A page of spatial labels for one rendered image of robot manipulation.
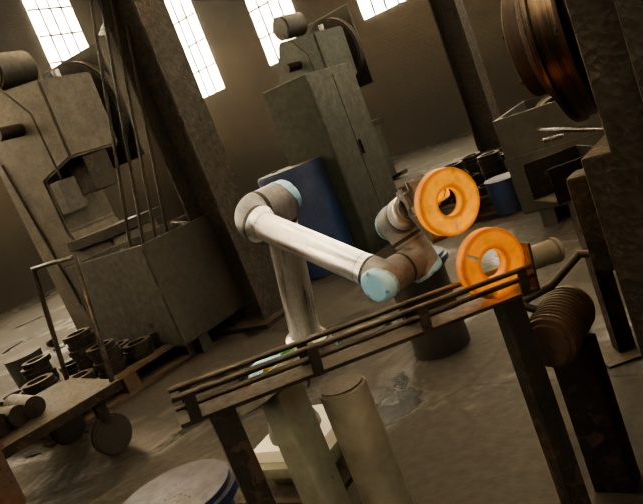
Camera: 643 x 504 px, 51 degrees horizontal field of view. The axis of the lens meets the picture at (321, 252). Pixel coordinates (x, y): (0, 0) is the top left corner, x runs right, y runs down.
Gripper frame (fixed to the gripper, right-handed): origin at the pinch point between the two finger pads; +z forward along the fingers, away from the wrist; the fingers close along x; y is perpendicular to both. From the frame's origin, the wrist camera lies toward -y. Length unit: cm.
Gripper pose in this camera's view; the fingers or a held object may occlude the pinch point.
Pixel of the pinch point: (444, 193)
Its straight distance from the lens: 156.7
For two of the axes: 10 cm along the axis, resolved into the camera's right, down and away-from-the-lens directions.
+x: 8.8, -3.8, 2.9
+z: 2.2, -2.0, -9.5
